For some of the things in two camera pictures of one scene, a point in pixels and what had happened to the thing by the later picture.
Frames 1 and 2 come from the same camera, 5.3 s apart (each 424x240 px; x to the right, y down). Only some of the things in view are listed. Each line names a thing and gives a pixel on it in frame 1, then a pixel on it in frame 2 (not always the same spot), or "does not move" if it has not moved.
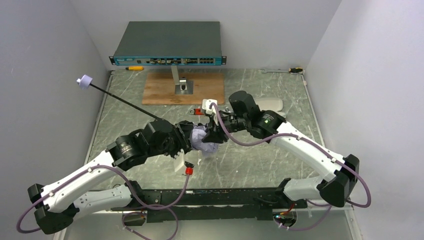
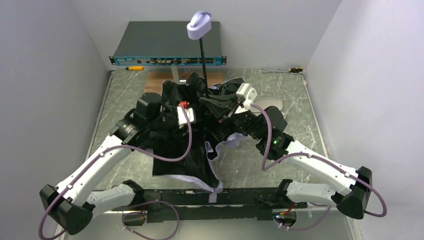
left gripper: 185,138 -> 170,117
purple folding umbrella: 199,132 -> 188,151
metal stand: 182,86 does not move
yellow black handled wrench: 296,70 does not move
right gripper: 216,130 -> 227,106
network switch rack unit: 164,43 does not move
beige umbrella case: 269,104 does not move
